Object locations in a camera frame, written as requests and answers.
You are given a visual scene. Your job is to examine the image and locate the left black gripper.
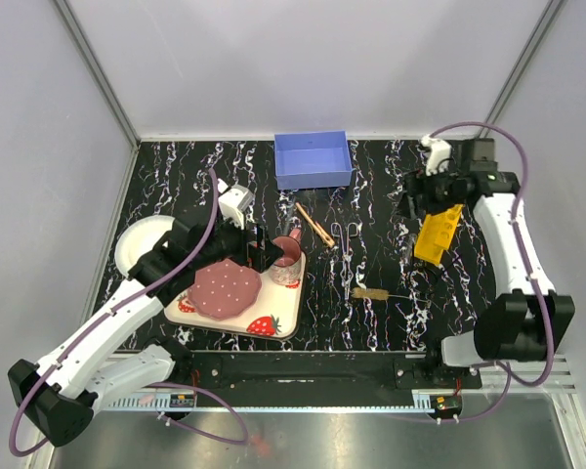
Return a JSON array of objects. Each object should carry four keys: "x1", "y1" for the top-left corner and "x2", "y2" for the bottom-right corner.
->
[{"x1": 192, "y1": 207, "x2": 285, "y2": 273}]

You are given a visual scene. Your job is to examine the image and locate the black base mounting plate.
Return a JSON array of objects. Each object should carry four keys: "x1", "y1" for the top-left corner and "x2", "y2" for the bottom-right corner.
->
[{"x1": 169, "y1": 351, "x2": 482, "y2": 391}]

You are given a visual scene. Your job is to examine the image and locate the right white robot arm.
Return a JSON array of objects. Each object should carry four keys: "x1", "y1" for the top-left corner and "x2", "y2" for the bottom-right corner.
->
[{"x1": 404, "y1": 135, "x2": 575, "y2": 388}]

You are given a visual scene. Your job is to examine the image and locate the left power connector box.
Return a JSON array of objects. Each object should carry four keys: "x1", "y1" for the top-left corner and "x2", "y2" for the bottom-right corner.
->
[{"x1": 169, "y1": 392, "x2": 195, "y2": 411}]

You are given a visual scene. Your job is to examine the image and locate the blue plastic box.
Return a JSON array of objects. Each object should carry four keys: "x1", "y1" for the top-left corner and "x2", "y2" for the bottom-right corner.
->
[{"x1": 273, "y1": 130, "x2": 353, "y2": 191}]

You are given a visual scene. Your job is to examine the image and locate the pink dotted plate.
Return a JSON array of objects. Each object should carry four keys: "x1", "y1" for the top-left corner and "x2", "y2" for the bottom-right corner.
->
[{"x1": 187, "y1": 259, "x2": 262, "y2": 320}]

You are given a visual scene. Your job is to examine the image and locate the pink enamel mug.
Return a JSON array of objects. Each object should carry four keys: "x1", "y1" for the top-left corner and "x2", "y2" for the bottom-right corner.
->
[{"x1": 269, "y1": 228, "x2": 303, "y2": 286}]

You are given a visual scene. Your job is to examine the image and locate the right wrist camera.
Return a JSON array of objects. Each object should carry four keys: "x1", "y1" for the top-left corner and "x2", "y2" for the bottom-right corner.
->
[{"x1": 419, "y1": 134, "x2": 452, "y2": 176}]

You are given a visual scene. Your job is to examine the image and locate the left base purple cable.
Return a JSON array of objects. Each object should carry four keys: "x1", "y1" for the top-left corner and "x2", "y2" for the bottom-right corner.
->
[{"x1": 150, "y1": 383, "x2": 253, "y2": 446}]

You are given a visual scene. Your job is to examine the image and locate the test tube brush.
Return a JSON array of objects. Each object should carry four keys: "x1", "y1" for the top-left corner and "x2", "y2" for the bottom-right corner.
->
[{"x1": 350, "y1": 287, "x2": 433, "y2": 305}]

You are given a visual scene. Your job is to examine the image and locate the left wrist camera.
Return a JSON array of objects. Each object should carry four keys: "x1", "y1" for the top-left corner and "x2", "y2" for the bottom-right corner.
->
[{"x1": 218, "y1": 179, "x2": 254, "y2": 230}]

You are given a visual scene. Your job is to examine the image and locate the black wire ring stand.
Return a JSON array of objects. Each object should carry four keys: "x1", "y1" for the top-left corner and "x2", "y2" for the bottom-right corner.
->
[{"x1": 407, "y1": 260, "x2": 449, "y2": 300}]

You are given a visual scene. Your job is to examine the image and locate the wooden test tube clamp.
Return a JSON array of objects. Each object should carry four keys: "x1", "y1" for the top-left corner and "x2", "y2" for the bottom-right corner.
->
[{"x1": 295, "y1": 202, "x2": 335, "y2": 248}]

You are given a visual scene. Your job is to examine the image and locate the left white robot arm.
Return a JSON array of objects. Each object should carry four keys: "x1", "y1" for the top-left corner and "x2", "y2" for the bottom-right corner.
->
[{"x1": 8, "y1": 215, "x2": 283, "y2": 454}]

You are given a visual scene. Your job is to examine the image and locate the strawberry pattern tray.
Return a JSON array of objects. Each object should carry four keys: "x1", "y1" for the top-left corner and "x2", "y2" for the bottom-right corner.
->
[{"x1": 164, "y1": 272, "x2": 304, "y2": 340}]

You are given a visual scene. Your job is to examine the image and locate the power connector box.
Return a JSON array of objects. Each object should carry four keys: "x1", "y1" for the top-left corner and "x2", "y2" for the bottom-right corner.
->
[
  {"x1": 169, "y1": 392, "x2": 195, "y2": 411},
  {"x1": 433, "y1": 395, "x2": 462, "y2": 414}
]

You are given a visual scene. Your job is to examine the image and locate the right power connector box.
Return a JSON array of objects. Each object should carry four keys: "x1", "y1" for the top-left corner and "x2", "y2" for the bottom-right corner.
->
[{"x1": 433, "y1": 395, "x2": 462, "y2": 414}]

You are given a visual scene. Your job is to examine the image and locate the white paper plate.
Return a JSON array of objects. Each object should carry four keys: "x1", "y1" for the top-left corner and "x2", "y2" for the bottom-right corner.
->
[{"x1": 114, "y1": 215, "x2": 174, "y2": 277}]

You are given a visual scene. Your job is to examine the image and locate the yellow test tube rack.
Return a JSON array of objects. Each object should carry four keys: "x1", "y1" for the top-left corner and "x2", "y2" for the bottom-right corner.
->
[{"x1": 414, "y1": 204, "x2": 464, "y2": 265}]

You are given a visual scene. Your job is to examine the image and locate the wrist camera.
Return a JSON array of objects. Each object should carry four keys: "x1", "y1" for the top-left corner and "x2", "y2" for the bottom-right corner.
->
[
  {"x1": 419, "y1": 134, "x2": 452, "y2": 176},
  {"x1": 218, "y1": 179, "x2": 254, "y2": 230}
]

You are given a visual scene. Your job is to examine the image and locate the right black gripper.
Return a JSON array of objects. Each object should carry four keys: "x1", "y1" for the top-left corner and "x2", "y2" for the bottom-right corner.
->
[{"x1": 394, "y1": 164, "x2": 467, "y2": 221}]

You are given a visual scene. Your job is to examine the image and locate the metal crucible tongs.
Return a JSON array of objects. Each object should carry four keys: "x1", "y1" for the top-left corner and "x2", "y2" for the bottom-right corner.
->
[{"x1": 330, "y1": 222, "x2": 359, "y2": 302}]

